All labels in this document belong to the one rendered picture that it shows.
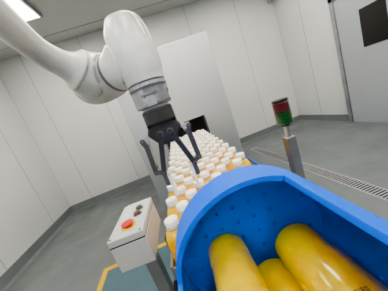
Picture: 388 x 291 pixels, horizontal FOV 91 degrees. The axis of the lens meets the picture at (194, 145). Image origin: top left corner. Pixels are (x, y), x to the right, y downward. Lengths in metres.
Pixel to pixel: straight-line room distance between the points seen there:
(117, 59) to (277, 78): 5.11
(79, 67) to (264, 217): 0.51
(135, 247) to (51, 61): 0.49
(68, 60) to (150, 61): 0.19
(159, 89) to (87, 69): 0.18
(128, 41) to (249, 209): 0.40
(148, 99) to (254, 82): 4.74
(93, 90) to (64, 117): 4.39
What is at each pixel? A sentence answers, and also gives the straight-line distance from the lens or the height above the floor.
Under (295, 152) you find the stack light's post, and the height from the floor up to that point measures 1.03.
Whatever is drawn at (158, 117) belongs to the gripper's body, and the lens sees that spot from 0.45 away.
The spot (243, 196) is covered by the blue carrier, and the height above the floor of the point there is 1.18.
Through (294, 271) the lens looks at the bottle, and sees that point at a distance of 0.32.
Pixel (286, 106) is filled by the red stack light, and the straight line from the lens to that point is 0.84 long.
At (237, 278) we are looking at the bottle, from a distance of 0.30.
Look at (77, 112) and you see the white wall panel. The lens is 4.84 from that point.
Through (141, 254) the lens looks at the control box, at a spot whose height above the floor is 1.03.
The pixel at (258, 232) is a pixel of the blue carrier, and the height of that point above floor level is 1.10.
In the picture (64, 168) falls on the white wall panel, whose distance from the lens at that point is 5.10.
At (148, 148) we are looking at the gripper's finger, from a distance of 0.48.
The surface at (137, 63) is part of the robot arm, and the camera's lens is 0.45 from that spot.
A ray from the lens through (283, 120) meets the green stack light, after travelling 0.84.
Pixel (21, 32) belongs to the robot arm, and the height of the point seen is 1.58.
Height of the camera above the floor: 1.36
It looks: 12 degrees down
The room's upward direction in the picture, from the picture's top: 20 degrees counter-clockwise
